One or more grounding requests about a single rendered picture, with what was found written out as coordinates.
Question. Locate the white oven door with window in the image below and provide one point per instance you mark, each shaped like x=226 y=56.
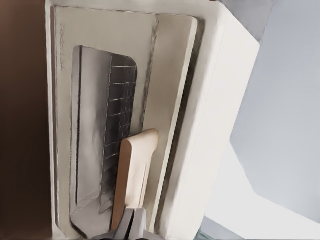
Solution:
x=100 y=30

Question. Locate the white oven body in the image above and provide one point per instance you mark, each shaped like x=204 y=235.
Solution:
x=225 y=100

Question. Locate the pale blue-green tray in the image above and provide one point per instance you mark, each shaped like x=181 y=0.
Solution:
x=201 y=235

